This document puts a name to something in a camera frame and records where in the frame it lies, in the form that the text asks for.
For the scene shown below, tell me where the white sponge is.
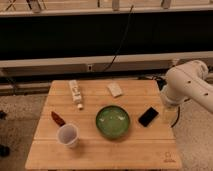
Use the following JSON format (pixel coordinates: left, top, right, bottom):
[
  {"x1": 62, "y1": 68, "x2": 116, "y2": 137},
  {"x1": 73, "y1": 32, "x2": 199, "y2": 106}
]
[{"x1": 107, "y1": 83, "x2": 123, "y2": 97}]

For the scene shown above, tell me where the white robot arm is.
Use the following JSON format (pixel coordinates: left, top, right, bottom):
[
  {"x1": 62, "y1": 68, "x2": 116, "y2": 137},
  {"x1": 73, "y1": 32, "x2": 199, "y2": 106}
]
[{"x1": 160, "y1": 60, "x2": 213, "y2": 126}]

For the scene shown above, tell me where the white ceramic cup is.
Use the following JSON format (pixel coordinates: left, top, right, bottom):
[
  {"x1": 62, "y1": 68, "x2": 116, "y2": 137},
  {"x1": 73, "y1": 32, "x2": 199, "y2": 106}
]
[{"x1": 56, "y1": 124, "x2": 79, "y2": 148}]

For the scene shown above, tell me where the black smartphone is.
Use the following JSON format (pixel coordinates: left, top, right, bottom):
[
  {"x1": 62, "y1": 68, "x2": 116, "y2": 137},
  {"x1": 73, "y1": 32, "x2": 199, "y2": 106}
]
[{"x1": 138, "y1": 107, "x2": 159, "y2": 127}]

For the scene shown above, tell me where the green bowl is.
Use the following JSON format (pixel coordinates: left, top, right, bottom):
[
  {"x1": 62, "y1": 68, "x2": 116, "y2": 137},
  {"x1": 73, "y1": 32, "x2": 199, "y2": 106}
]
[{"x1": 95, "y1": 105, "x2": 130, "y2": 139}]

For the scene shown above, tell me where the wooden table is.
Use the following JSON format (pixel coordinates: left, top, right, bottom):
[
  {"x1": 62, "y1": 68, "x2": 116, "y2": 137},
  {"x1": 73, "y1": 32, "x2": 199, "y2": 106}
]
[{"x1": 25, "y1": 80, "x2": 182, "y2": 171}]

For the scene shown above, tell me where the white tube with cap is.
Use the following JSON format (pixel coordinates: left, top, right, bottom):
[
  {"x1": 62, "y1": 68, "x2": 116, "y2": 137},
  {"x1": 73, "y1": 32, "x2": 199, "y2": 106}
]
[{"x1": 69, "y1": 80, "x2": 83, "y2": 110}]

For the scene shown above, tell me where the dark red small object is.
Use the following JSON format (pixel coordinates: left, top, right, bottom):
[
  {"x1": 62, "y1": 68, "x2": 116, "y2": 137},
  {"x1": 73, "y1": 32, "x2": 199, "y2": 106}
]
[{"x1": 51, "y1": 112, "x2": 65, "y2": 126}]

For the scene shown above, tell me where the black cable on floor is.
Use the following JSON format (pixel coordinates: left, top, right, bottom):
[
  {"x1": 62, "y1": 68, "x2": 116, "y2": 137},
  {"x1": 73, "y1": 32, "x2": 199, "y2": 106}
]
[{"x1": 170, "y1": 105, "x2": 181, "y2": 129}]

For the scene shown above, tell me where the white wall outlet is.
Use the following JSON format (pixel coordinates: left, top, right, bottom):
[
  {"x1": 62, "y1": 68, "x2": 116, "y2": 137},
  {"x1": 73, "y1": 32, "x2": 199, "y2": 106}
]
[{"x1": 88, "y1": 64, "x2": 93, "y2": 72}]

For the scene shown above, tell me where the black hanging cable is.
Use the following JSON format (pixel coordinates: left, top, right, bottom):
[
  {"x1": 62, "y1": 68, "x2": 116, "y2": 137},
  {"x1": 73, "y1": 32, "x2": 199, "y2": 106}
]
[{"x1": 101, "y1": 4, "x2": 135, "y2": 72}]

